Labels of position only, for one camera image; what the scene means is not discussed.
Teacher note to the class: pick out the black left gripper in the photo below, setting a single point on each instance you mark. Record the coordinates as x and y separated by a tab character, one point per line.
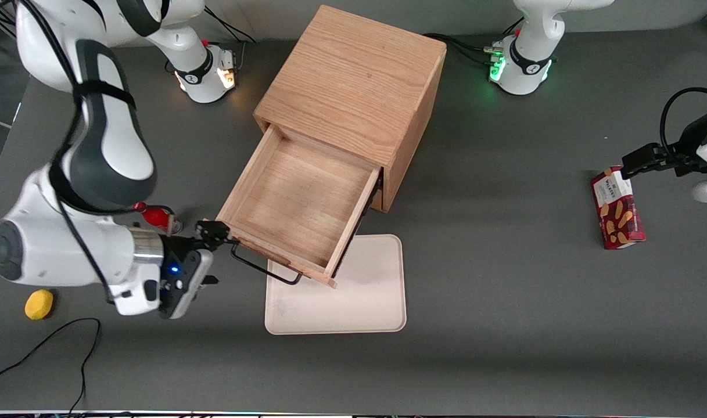
662	158

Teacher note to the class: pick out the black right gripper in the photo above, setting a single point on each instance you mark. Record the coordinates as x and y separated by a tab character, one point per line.
180	248

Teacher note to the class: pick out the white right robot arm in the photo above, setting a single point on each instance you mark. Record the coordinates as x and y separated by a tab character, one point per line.
109	145

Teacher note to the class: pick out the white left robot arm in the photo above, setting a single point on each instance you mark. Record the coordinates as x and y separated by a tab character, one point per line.
524	75

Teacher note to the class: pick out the wooden drawer cabinet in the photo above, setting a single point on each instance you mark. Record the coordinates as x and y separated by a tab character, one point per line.
359	75

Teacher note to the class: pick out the red tartan shortbread box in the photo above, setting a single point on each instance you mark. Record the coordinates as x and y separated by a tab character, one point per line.
617	209

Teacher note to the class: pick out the red bottle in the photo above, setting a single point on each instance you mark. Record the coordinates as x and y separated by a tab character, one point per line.
158	219

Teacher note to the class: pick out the beige plastic tray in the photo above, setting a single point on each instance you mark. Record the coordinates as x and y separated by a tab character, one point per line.
353	302

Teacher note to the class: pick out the yellow lemon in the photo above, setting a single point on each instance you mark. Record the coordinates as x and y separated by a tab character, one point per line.
39	304

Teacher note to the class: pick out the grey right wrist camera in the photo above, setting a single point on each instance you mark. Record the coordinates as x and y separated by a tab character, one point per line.
193	284

